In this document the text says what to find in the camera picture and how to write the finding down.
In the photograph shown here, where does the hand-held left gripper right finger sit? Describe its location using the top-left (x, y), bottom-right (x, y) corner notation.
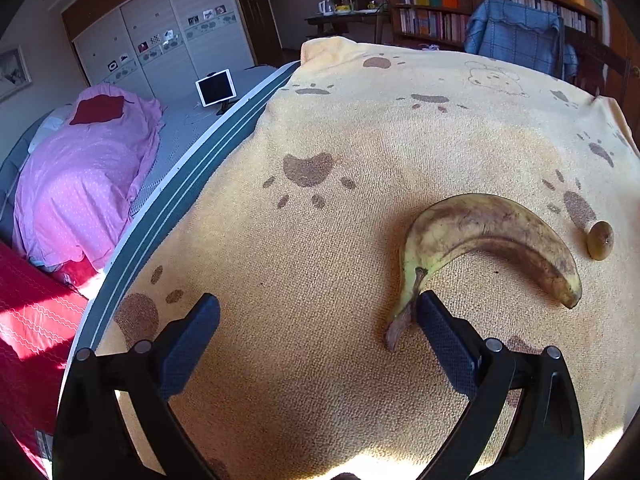
top-left (415, 290), bottom-right (586, 480)

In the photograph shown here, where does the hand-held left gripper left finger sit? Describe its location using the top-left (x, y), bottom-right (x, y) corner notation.
top-left (52, 292), bottom-right (222, 480)

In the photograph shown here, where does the spotted yellow banana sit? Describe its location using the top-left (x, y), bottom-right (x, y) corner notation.
top-left (384, 193), bottom-right (584, 354)

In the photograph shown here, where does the red blanket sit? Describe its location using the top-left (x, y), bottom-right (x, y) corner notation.
top-left (0, 239), bottom-right (90, 467)

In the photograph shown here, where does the grey striped mattress edge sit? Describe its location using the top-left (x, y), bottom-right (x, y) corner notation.
top-left (60, 60), bottom-right (302, 401)

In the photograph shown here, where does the brown kiwi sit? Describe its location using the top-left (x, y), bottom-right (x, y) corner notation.
top-left (586, 220), bottom-right (615, 261)

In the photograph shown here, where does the pink duvet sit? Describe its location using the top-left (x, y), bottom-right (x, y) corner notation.
top-left (12, 85), bottom-right (167, 274)

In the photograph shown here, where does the yellow paw-print blanket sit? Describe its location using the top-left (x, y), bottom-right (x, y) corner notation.
top-left (60, 37), bottom-right (640, 480)

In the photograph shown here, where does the dark red cloth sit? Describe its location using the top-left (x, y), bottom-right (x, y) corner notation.
top-left (69, 95), bottom-right (125, 126)

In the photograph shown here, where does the white tablet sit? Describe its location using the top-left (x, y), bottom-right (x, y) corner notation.
top-left (195, 69), bottom-right (237, 109)

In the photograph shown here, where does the blue checked cloth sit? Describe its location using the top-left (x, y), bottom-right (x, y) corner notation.
top-left (463, 0), bottom-right (579, 80)

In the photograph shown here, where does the dark wooden chair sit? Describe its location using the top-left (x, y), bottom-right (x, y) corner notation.
top-left (559, 25), bottom-right (632, 98)

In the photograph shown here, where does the white wardrobe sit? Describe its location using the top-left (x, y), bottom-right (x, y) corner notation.
top-left (60, 0), bottom-right (257, 89)

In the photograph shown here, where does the wooden bookshelf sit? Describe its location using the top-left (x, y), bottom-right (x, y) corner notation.
top-left (385, 0), bottom-right (607, 57)

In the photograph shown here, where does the wooden desk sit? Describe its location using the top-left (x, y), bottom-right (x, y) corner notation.
top-left (304, 9), bottom-right (397, 47)

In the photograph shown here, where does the framed wall picture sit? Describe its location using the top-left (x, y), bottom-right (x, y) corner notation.
top-left (0, 45), bottom-right (32, 104)

